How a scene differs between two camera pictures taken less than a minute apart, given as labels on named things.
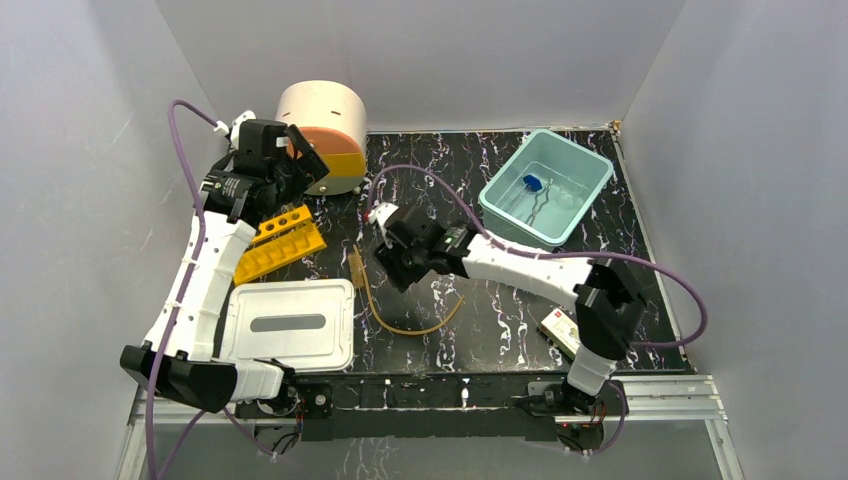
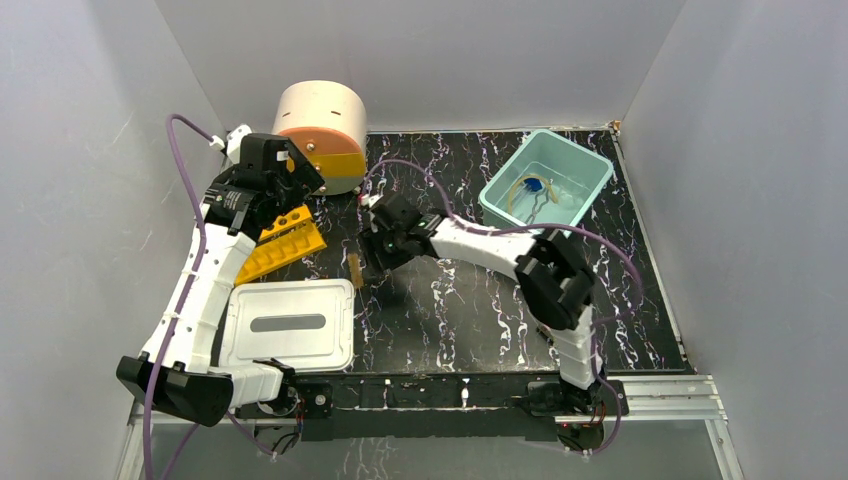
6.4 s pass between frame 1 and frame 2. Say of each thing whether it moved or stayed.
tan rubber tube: moved
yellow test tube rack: stayed
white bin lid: stayed
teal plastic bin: stayed
